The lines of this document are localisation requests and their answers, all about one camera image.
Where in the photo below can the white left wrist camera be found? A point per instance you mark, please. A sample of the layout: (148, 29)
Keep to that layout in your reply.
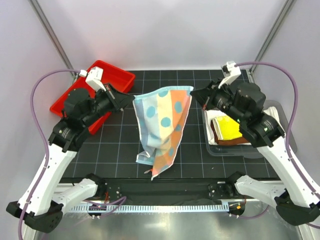
(93, 78)

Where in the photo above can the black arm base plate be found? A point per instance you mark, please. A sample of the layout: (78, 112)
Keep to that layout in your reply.
(167, 191)

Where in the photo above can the blue orange patterned towel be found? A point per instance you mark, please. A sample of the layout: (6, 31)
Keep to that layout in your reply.
(161, 117)

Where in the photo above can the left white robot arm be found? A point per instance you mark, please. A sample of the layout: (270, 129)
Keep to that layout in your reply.
(40, 208)

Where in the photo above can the yellow patterned towel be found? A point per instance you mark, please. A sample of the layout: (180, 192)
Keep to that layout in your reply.
(226, 128)

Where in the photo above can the clear plastic container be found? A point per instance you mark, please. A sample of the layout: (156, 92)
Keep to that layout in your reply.
(246, 151)

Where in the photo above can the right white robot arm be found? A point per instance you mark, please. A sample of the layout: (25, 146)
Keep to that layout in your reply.
(298, 200)

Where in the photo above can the black grid cutting mat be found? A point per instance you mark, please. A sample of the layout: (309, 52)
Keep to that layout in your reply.
(111, 152)

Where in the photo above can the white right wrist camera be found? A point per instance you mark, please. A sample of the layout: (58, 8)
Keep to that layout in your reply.
(230, 72)

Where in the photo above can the perforated metal cable rail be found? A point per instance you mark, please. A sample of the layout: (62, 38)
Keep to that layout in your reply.
(127, 209)

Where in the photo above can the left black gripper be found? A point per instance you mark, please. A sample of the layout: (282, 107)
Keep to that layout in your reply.
(118, 100)

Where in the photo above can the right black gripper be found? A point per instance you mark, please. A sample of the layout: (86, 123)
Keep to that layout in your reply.
(204, 96)

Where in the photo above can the brown towel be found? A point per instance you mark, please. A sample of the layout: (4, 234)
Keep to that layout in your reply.
(237, 141)

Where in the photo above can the red plastic bin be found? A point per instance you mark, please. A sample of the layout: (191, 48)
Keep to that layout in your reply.
(120, 79)

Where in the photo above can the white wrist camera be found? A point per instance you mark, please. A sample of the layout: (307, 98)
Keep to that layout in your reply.
(93, 78)
(230, 72)

